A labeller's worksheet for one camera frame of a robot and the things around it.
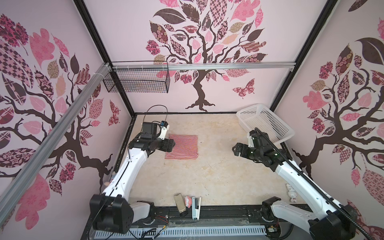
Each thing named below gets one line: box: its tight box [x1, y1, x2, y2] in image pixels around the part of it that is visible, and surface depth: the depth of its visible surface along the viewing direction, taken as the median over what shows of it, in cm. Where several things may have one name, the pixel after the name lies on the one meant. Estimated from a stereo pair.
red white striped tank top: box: [165, 134, 199, 160], surface depth 99 cm
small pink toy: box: [184, 196, 193, 208], surface depth 76 cm
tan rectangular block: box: [173, 193, 186, 213], surface depth 77 cm
